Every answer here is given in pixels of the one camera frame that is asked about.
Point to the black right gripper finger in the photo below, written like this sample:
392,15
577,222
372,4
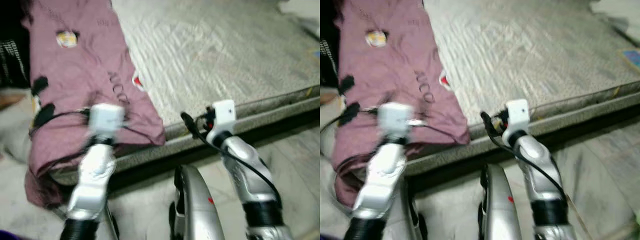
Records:
188,122
486,121

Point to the grey right robot leg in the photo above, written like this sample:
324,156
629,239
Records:
500,210
197,210

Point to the black white checked item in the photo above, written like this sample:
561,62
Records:
327,62
11,62

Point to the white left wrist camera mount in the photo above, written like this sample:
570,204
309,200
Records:
395,120
106,120

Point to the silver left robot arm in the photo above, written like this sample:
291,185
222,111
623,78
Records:
385,175
92,175

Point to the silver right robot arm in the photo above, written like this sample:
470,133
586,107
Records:
542,175
250,175

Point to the white quilted mattress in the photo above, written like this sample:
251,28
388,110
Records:
210,55
525,55

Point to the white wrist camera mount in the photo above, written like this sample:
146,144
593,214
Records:
224,111
106,120
517,111
395,120

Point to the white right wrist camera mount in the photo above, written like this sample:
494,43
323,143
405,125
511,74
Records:
517,111
224,111

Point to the pink cartoon print blanket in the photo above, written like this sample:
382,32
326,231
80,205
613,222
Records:
395,65
85,65

